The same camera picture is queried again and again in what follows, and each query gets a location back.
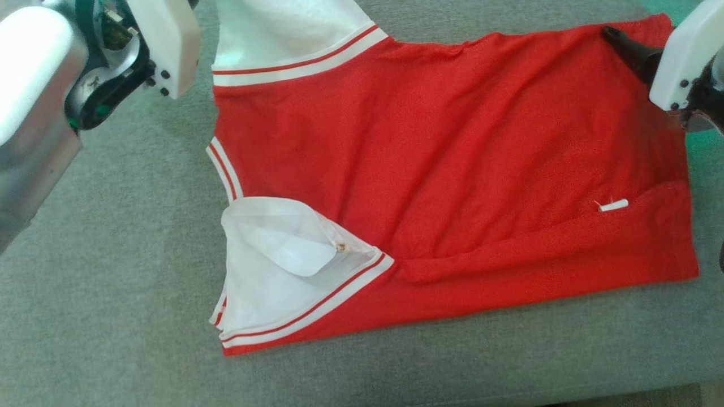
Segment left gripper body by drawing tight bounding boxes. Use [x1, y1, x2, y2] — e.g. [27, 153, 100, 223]
[92, 0, 202, 101]

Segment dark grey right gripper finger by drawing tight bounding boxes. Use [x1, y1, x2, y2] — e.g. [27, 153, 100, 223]
[601, 25, 663, 86]

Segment grey sofa seat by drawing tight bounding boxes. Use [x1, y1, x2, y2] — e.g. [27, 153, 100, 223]
[0, 0, 724, 407]

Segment red shirt with white sleeves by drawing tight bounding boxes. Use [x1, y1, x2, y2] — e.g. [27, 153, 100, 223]
[205, 0, 701, 357]

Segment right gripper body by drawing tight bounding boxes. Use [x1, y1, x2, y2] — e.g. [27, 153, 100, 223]
[648, 0, 724, 135]

